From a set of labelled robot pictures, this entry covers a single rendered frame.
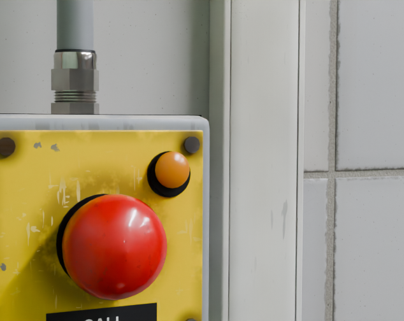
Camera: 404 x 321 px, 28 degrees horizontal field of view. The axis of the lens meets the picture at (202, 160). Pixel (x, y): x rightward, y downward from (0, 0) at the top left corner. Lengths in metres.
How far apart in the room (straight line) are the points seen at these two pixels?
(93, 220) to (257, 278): 0.14
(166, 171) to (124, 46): 0.10
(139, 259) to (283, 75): 0.16
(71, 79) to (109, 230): 0.08
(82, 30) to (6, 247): 0.10
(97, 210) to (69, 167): 0.03
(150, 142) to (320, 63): 0.15
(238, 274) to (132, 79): 0.11
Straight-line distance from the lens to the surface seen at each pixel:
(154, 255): 0.30
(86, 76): 0.34
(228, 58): 0.40
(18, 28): 0.38
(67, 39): 0.35
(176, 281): 0.33
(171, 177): 0.32
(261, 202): 0.41
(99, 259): 0.29
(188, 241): 0.33
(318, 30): 0.45
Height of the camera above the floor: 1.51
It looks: 3 degrees down
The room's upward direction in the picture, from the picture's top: straight up
